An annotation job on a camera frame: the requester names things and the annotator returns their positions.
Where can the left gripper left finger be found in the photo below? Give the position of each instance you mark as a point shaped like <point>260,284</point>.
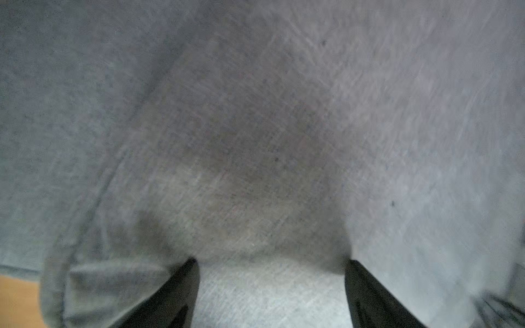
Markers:
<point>172,305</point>

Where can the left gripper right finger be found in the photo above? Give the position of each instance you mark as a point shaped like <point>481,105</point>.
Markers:
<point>371,304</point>

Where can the grey laptop bag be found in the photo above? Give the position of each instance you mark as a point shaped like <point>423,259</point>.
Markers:
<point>271,141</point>

